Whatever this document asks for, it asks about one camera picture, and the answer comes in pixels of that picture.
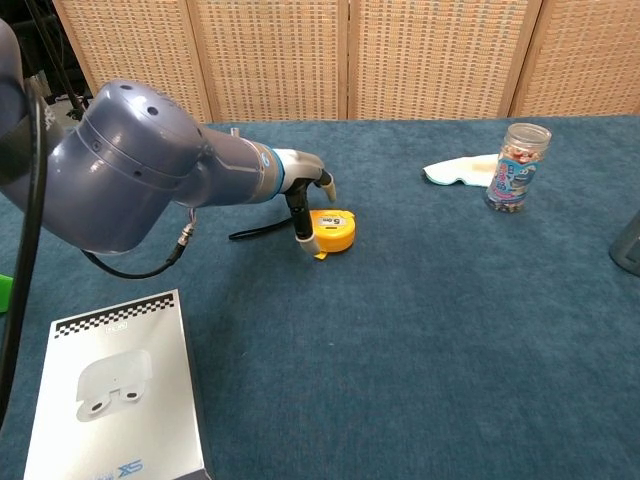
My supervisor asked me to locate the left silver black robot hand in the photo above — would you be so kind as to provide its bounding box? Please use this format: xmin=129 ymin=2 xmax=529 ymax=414
xmin=272 ymin=148 xmax=339 ymax=260

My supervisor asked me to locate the yellow tape measure with strap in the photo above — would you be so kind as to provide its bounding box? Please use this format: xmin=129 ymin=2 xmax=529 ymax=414
xmin=228 ymin=208 xmax=358 ymax=261

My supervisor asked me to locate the wicker folding screen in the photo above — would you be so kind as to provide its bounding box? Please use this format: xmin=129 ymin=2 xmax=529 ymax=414
xmin=51 ymin=0 xmax=640 ymax=126

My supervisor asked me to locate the white sock with blue toe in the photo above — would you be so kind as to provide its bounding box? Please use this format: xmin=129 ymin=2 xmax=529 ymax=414
xmin=423 ymin=153 xmax=501 ymax=189

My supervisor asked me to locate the blue table mat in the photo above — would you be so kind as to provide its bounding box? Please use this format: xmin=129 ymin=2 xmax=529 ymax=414
xmin=0 ymin=114 xmax=640 ymax=480

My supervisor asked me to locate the clear plastic candy jar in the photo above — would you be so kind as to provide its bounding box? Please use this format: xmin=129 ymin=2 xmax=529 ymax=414
xmin=483 ymin=122 xmax=553 ymax=214

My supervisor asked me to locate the black tripod stand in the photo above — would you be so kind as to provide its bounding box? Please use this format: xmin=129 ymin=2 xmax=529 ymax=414
xmin=24 ymin=0 xmax=96 ymax=121

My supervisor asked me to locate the silver earbuds retail box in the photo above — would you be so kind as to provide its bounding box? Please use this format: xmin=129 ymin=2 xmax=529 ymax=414
xmin=23 ymin=288 xmax=215 ymax=480

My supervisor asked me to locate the small steel pitcher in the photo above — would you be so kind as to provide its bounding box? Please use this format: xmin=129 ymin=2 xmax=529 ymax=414
xmin=608 ymin=208 xmax=640 ymax=277

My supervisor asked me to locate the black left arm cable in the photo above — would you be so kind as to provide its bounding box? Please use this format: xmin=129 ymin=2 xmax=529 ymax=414
xmin=0 ymin=79 xmax=197 ymax=416

